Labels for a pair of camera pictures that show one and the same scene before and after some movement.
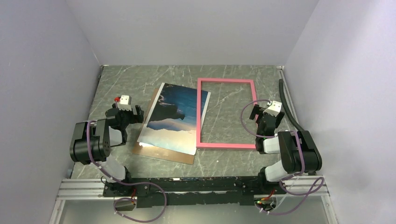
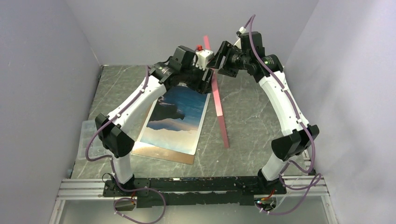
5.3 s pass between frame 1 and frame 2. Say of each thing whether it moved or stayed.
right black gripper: moved
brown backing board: stayed
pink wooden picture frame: moved
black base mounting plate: stayed
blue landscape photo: stayed
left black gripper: moved
